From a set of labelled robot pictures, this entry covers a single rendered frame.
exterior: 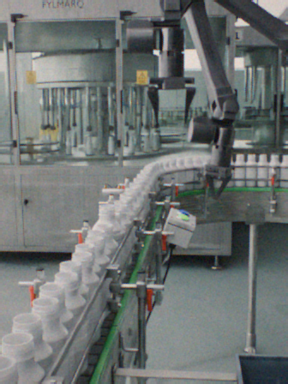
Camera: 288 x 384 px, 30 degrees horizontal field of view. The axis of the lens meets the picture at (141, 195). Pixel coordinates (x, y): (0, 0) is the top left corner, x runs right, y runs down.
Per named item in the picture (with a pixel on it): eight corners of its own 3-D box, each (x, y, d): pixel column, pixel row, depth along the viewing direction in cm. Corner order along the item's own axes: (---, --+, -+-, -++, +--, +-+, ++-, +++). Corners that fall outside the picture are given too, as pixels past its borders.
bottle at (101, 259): (115, 317, 111) (113, 240, 108) (87, 322, 108) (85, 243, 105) (105, 308, 116) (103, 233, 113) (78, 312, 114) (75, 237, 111)
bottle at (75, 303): (50, 381, 86) (46, 281, 83) (51, 363, 92) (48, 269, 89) (87, 378, 86) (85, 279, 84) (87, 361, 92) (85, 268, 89)
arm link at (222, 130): (239, 126, 145) (234, 124, 151) (214, 123, 144) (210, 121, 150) (235, 151, 147) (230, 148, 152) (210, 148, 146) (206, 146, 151)
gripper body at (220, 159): (202, 171, 147) (207, 144, 145) (213, 167, 156) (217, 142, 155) (225, 175, 144) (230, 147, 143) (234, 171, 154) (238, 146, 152)
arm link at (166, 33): (185, 22, 114) (184, 26, 120) (153, 22, 115) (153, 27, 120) (184, 56, 116) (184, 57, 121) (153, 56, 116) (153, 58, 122)
